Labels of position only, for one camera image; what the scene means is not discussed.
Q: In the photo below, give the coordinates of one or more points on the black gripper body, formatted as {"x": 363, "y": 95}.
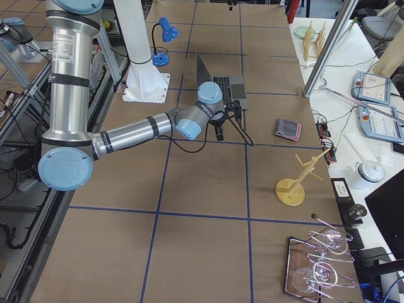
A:
{"x": 218, "y": 124}

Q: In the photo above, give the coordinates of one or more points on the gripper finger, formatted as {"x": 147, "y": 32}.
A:
{"x": 218, "y": 132}
{"x": 221, "y": 133}

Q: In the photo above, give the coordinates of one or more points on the silver laptop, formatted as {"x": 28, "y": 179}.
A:
{"x": 233, "y": 87}

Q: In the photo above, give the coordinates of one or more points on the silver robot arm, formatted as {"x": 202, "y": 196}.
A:
{"x": 68, "y": 148}

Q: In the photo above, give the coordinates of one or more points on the grey folded cloth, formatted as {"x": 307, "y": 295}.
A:
{"x": 287, "y": 129}

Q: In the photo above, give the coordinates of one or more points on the wooden mug tree stand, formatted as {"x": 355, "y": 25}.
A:
{"x": 290, "y": 191}

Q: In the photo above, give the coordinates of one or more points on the orange circuit board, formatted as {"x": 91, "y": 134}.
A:
{"x": 322, "y": 128}

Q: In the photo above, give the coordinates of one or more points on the blue desk lamp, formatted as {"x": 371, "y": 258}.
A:
{"x": 169, "y": 33}

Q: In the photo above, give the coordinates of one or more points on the light green plate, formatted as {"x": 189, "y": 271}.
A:
{"x": 304, "y": 31}

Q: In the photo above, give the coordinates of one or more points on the wooden dish rack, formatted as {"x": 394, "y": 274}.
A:
{"x": 316, "y": 39}

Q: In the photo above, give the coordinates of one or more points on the upper teach pendant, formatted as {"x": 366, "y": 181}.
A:
{"x": 371, "y": 88}

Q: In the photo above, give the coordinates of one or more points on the teach pendant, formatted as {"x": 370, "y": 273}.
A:
{"x": 376, "y": 123}
{"x": 371, "y": 88}

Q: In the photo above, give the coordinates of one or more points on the white kettle pot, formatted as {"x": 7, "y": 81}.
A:
{"x": 367, "y": 173}

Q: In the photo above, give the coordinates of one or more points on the wine glass rack tray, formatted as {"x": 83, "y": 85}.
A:
{"x": 310, "y": 270}

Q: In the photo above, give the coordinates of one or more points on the lower teach pendant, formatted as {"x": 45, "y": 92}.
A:
{"x": 376, "y": 123}

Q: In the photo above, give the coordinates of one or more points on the black monitor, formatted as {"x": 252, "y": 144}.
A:
{"x": 386, "y": 207}

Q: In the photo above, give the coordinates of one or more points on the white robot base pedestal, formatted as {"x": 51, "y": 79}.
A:
{"x": 145, "y": 83}

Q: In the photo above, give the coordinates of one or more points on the aluminium frame post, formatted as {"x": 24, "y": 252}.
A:
{"x": 330, "y": 43}

